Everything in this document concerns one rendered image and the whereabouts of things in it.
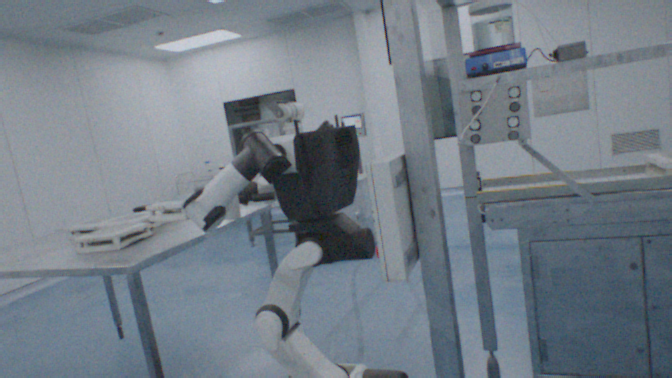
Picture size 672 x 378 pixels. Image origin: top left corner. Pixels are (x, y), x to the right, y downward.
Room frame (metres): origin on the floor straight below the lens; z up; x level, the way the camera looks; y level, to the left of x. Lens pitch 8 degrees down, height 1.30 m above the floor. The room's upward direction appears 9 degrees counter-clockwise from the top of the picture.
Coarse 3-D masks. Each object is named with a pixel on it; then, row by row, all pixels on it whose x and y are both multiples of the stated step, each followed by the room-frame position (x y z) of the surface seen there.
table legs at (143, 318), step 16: (272, 240) 2.67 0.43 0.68; (272, 256) 2.65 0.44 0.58; (272, 272) 2.66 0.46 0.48; (112, 288) 3.22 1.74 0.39; (112, 304) 3.20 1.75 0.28; (144, 304) 1.73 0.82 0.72; (144, 320) 1.71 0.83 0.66; (144, 336) 1.71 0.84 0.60; (144, 352) 1.72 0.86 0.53; (160, 368) 1.73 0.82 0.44
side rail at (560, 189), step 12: (612, 180) 1.45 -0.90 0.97; (624, 180) 1.43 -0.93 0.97; (636, 180) 1.42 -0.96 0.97; (648, 180) 1.41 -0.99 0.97; (660, 180) 1.39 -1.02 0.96; (492, 192) 1.59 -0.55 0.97; (504, 192) 1.57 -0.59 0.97; (516, 192) 1.56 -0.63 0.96; (528, 192) 1.54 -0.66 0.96; (540, 192) 1.53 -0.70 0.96; (552, 192) 1.51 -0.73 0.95; (564, 192) 1.50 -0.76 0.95
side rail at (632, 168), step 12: (600, 168) 1.70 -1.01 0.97; (612, 168) 1.68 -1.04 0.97; (624, 168) 1.66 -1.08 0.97; (636, 168) 1.65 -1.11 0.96; (492, 180) 1.84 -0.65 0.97; (504, 180) 1.82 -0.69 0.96; (516, 180) 1.81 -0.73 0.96; (528, 180) 1.79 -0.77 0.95; (540, 180) 1.77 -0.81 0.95; (552, 180) 1.76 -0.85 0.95
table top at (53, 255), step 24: (48, 240) 2.68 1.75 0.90; (72, 240) 2.53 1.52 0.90; (144, 240) 2.16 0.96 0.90; (168, 240) 2.06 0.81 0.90; (192, 240) 2.01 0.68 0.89; (0, 264) 2.15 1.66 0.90; (24, 264) 2.05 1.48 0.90; (48, 264) 1.96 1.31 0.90; (72, 264) 1.88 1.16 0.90; (96, 264) 1.80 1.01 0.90; (120, 264) 1.73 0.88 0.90; (144, 264) 1.74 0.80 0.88
